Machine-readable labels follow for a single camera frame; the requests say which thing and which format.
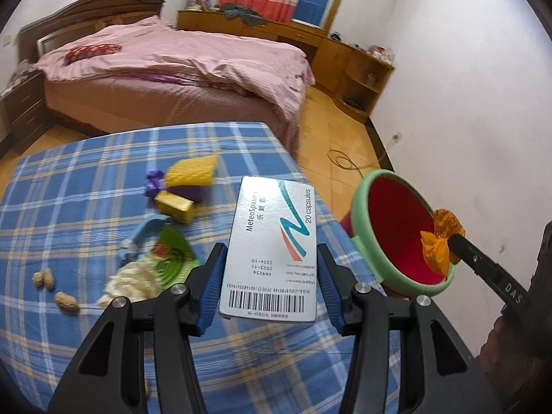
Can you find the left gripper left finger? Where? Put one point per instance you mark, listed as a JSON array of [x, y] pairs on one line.
[[106, 375]]

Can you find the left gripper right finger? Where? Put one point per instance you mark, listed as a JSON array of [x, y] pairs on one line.
[[438, 373]]

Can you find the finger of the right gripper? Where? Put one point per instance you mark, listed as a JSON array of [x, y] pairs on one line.
[[495, 276]]

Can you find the orange wrapper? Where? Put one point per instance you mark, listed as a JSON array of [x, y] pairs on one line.
[[435, 249]]

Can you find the white tissue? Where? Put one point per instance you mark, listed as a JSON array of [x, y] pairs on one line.
[[136, 280]]

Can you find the green snack wrapper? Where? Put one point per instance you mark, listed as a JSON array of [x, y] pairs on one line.
[[172, 256]]

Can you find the light blue plastic hook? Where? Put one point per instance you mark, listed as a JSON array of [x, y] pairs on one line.
[[129, 247]]

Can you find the small yellow box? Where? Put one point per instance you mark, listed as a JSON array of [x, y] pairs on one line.
[[175, 206]]

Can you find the white medicine box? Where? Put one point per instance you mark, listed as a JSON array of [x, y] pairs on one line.
[[271, 268]]

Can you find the peanut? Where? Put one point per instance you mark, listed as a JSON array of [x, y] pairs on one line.
[[66, 302], [38, 279], [48, 278]]

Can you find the red bin with green rim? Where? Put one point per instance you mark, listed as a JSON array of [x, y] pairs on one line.
[[386, 216]]

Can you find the blue plaid tablecloth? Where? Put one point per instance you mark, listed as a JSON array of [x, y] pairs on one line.
[[73, 215]]

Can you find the purple wrapper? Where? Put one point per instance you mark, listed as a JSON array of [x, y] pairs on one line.
[[155, 183]]

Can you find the yellow sponge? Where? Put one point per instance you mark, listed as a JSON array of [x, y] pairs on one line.
[[197, 171]]

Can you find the long wooden cabinet desk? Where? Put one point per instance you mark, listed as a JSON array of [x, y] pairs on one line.
[[355, 79]]

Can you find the dark wooden nightstand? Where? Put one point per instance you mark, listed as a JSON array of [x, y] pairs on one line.
[[25, 112]]

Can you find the wooden bed with headboard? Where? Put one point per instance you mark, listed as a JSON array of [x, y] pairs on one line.
[[122, 103]]

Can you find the red floral pillow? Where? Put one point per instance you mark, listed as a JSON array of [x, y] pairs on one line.
[[84, 52]]

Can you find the pink quilt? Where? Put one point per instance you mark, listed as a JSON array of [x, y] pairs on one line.
[[276, 72]]

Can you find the dark clothes pile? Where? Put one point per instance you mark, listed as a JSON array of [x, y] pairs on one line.
[[247, 15]]

